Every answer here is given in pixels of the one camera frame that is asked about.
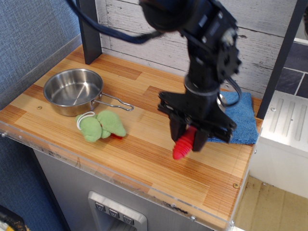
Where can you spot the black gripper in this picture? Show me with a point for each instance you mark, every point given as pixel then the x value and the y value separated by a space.
pixel 196 107

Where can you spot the red handled metal spoon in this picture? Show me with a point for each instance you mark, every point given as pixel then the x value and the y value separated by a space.
pixel 185 143

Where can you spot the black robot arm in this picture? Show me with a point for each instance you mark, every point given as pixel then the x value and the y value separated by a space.
pixel 211 34

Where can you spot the blue folded cloth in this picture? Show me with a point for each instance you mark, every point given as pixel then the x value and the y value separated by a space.
pixel 243 115

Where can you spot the white plastic sink unit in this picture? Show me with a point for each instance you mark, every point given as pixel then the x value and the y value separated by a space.
pixel 281 151

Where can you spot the green plush toy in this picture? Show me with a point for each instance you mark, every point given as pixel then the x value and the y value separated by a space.
pixel 100 126

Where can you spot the grey toy fridge cabinet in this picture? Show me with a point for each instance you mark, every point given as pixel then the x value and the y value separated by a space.
pixel 132 197

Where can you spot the stainless steel pot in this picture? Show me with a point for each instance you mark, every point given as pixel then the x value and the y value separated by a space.
pixel 76 91

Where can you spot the clear acrylic table edge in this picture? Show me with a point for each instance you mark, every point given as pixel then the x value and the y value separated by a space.
pixel 222 168

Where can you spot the black yellow object corner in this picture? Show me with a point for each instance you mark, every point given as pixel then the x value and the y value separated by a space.
pixel 10 221

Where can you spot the dark grey left post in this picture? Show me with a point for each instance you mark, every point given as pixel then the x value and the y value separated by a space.
pixel 90 38

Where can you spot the dark grey post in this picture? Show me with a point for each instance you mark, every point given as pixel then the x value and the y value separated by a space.
pixel 90 38
pixel 282 56

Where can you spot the dark grey right post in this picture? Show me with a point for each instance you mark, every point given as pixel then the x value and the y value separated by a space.
pixel 282 56

